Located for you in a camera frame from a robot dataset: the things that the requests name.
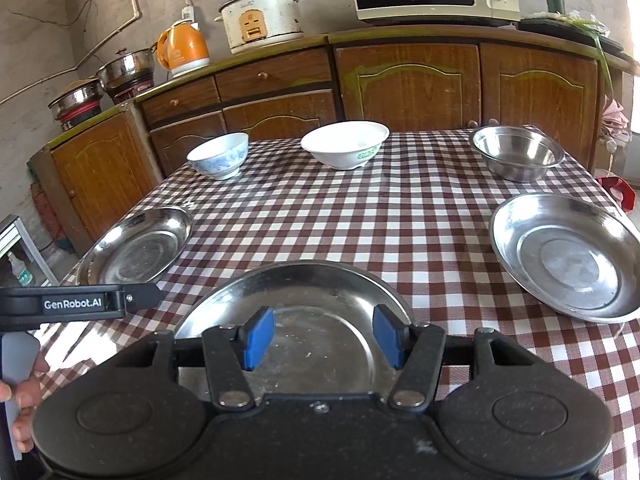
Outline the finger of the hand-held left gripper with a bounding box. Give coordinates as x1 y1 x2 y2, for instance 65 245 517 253
122 284 161 315

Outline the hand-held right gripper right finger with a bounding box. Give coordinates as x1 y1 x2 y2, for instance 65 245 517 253
372 305 532 409

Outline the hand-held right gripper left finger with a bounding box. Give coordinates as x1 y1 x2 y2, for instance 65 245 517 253
116 307 276 409

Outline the stainless steel plate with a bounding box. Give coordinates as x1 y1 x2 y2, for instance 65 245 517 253
172 260 413 396
76 205 194 288
490 192 640 324

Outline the small blue patterned white bowl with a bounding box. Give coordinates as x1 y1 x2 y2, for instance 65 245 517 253
186 132 249 181

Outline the white bowl with green print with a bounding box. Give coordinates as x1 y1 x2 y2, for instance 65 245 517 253
300 120 391 171

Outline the stainless steel bowl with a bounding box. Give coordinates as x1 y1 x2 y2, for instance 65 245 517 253
472 125 566 183

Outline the person's left hand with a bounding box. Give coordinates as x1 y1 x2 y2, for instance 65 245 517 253
0 357 51 453

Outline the grey metal rack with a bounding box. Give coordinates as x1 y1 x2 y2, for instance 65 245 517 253
0 215 58 288

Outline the dark red cloth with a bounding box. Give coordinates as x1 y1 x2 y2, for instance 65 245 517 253
30 180 66 251

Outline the red white checkered tablecloth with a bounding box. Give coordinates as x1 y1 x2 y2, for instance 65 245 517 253
30 127 640 480

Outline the wooden corner cabinet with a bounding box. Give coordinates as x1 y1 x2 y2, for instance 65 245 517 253
27 102 166 256

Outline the steel pot on red base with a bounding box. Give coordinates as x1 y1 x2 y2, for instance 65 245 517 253
48 79 106 131

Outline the steel electric pot with lid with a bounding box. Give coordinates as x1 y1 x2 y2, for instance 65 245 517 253
96 47 158 101

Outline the wooden cabinet with drawers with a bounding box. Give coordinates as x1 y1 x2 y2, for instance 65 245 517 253
135 45 341 176

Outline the orange electric kettle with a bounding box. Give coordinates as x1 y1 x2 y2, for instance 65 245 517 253
153 19 211 78

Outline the wooden two-door cabinet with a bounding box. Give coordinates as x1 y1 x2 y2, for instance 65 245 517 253
327 30 631 171

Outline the red bag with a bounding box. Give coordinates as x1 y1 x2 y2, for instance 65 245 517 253
595 175 640 213

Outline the white rice cooker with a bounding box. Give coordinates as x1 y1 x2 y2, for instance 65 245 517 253
215 0 308 56

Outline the green onion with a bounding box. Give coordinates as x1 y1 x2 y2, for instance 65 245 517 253
530 10 616 96

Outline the clear plastic bag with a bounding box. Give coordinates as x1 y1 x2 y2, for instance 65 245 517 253
575 10 607 31

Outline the black wall cable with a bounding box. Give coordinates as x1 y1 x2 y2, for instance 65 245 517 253
7 0 99 68

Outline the white wall pipe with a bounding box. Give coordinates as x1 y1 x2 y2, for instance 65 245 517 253
0 0 142 106

